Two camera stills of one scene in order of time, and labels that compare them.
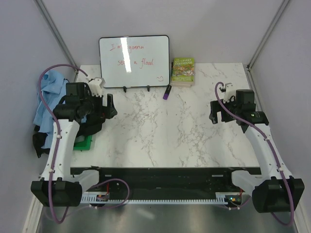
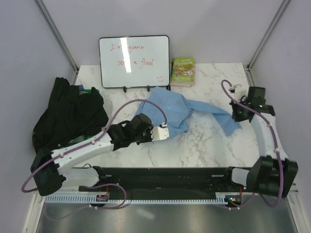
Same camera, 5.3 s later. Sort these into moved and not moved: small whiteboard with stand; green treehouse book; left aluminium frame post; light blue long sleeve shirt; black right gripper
Moved: light blue long sleeve shirt; black right gripper
Not moved: green treehouse book; small whiteboard with stand; left aluminium frame post
